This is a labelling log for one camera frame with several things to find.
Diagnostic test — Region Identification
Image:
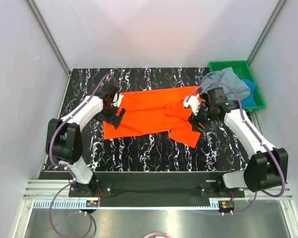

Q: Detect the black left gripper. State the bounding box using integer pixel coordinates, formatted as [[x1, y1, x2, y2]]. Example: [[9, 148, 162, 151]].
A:
[[93, 103, 125, 128]]

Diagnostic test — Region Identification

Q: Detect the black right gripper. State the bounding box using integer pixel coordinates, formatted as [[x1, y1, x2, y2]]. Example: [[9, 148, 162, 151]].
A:
[[187, 102, 219, 134]]

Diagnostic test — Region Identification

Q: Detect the orange t shirt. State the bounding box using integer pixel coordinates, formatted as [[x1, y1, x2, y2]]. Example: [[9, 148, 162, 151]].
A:
[[103, 86, 200, 148]]

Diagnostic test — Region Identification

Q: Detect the grey-blue t shirt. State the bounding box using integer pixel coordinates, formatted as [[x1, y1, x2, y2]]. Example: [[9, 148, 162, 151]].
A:
[[202, 67, 251, 101]]

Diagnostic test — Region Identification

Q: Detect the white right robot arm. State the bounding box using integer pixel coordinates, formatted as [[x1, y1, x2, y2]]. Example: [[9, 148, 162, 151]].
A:
[[183, 83, 288, 198]]

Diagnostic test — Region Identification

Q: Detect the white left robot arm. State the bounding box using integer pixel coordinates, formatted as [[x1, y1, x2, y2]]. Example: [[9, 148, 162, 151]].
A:
[[46, 83, 126, 196]]

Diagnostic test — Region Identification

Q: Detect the blue t shirt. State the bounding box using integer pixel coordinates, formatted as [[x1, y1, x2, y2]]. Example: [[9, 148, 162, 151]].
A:
[[241, 79, 257, 109]]

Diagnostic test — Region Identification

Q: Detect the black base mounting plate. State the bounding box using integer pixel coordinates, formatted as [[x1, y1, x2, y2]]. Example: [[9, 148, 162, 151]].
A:
[[69, 172, 244, 199]]

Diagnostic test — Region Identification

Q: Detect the green plastic bin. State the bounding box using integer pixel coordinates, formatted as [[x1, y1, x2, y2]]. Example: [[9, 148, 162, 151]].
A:
[[209, 60, 266, 113]]

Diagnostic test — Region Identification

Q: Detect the right connector box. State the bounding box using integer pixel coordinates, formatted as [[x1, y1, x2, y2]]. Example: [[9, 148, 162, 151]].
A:
[[219, 200, 235, 213]]

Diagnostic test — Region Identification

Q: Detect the connector box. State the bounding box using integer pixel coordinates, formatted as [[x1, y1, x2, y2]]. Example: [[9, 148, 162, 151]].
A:
[[85, 198, 100, 208], [219, 200, 235, 213]]

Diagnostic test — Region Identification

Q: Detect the left connector box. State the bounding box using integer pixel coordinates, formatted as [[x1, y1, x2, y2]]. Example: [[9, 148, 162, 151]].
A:
[[85, 198, 100, 208]]

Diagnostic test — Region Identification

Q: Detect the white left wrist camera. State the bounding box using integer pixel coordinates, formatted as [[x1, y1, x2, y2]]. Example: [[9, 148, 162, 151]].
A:
[[112, 93, 124, 108]]

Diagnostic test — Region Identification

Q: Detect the aluminium frame rail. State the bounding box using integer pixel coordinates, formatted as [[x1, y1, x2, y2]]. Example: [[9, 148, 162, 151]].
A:
[[23, 180, 293, 210]]

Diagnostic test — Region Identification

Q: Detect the pink cable loop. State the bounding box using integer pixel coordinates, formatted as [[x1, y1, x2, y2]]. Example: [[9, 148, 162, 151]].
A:
[[143, 232, 170, 238]]

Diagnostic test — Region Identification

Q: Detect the left aluminium corner post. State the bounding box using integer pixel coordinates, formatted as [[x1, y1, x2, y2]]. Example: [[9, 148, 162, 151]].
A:
[[24, 0, 72, 75]]

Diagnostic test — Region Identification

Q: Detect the aluminium corner post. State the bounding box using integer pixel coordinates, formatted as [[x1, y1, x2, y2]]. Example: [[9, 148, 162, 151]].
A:
[[247, 0, 288, 66], [24, 0, 72, 75]]

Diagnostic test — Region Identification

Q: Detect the right aluminium corner post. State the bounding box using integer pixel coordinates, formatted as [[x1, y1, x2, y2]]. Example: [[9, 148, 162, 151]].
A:
[[247, 0, 288, 66]]

